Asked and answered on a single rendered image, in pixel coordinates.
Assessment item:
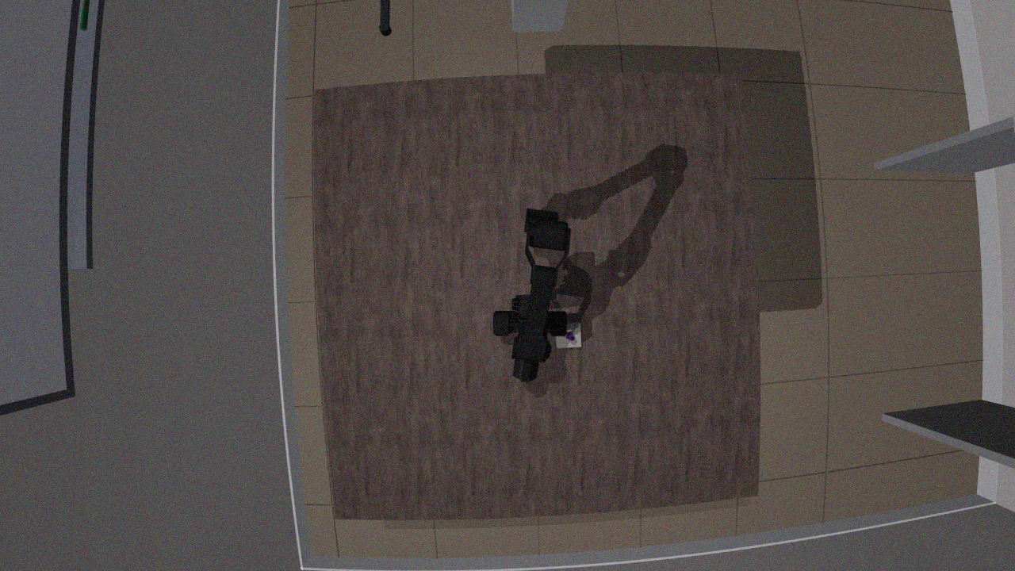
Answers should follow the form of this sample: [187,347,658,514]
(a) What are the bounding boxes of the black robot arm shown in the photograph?
[511,209,571,382]

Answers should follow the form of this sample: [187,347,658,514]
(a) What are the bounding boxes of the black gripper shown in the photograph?
[493,311,568,336]

